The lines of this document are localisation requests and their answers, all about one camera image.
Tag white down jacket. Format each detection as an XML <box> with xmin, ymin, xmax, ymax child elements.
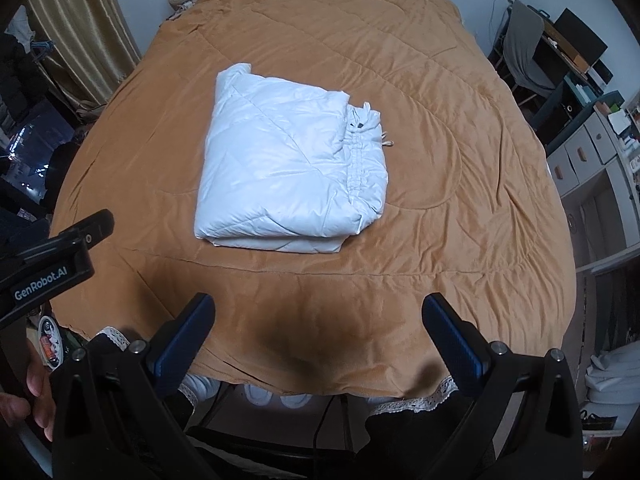
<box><xmin>193</xmin><ymin>63</ymin><xmax>390</xmax><ymax>254</ymax></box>

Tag person's left hand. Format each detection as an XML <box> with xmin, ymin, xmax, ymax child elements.
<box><xmin>1</xmin><ymin>340</ymin><xmax>56</xmax><ymax>442</ymax></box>

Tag white shoes under bed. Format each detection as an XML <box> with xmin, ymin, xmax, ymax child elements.
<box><xmin>178</xmin><ymin>373</ymin><xmax>312</xmax><ymax>410</ymax></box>

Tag white folded bedding pile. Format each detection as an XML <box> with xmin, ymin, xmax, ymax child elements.
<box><xmin>584</xmin><ymin>341</ymin><xmax>639</xmax><ymax>426</ymax></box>

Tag orange-brown bed quilt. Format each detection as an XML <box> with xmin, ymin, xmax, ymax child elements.
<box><xmin>53</xmin><ymin>0</ymin><xmax>575</xmax><ymax>396</ymax></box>

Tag white drawer cabinet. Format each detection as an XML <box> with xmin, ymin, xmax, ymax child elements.
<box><xmin>547</xmin><ymin>106</ymin><xmax>639</xmax><ymax>273</ymax></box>

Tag gold-green curtain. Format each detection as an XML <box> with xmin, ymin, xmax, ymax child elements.
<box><xmin>26</xmin><ymin>0</ymin><xmax>141</xmax><ymax>107</ymax></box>

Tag black monitor on desk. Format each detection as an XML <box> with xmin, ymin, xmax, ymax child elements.
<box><xmin>553</xmin><ymin>8</ymin><xmax>608</xmax><ymax>66</ymax></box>

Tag grey cloth on chair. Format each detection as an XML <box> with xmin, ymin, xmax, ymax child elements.
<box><xmin>503</xmin><ymin>0</ymin><xmax>554</xmax><ymax>98</ymax></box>

